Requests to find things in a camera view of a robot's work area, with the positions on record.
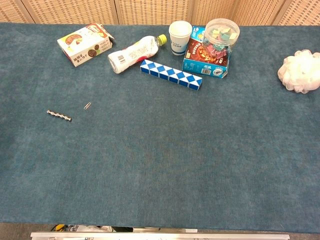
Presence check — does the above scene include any metal bead chain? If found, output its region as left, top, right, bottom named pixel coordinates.
left=46, top=109, right=73, bottom=123

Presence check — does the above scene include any blue felt table cloth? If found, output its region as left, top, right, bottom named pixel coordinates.
left=0, top=22, right=320, bottom=234

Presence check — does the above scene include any blue white snake cube puzzle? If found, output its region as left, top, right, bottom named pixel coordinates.
left=139, top=59, right=203, bottom=92

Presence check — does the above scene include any plastic bottle with yellow cap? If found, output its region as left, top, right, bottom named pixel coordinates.
left=107, top=33, right=168, bottom=75

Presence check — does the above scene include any blue red card box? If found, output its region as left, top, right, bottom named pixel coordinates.
left=181, top=25, right=232, bottom=79

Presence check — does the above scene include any white paper cup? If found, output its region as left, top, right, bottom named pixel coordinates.
left=168, top=20, right=193, bottom=57

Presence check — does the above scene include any clear jar of binder clips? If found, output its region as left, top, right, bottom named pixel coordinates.
left=201, top=18, right=241, bottom=60

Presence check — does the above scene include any white cookie box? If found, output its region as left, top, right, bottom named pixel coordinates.
left=56, top=22, right=116, bottom=68

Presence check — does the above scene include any woven rattan folding screen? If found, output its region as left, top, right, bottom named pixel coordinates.
left=0, top=0, right=320, bottom=26

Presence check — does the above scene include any white mesh bath sponge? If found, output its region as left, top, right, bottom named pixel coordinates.
left=277, top=49, right=320, bottom=94

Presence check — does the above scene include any silver aluminium frame rail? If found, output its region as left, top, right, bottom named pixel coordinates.
left=30, top=231, right=291, bottom=240

